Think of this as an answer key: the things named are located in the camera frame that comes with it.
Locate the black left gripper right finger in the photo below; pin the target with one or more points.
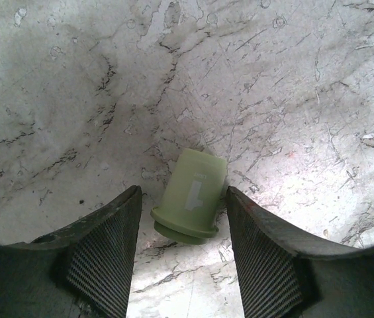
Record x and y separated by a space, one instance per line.
284 271

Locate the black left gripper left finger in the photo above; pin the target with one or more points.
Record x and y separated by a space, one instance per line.
81 270

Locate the green coffee capsule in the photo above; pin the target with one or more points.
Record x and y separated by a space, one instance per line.
187 212

